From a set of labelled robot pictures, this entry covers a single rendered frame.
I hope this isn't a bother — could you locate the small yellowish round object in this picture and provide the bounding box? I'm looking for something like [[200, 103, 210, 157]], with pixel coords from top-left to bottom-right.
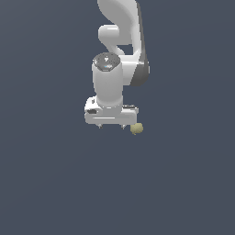
[[129, 122, 144, 136]]

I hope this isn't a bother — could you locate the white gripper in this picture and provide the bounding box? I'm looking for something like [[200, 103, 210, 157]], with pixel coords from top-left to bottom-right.
[[84, 95, 140, 130]]

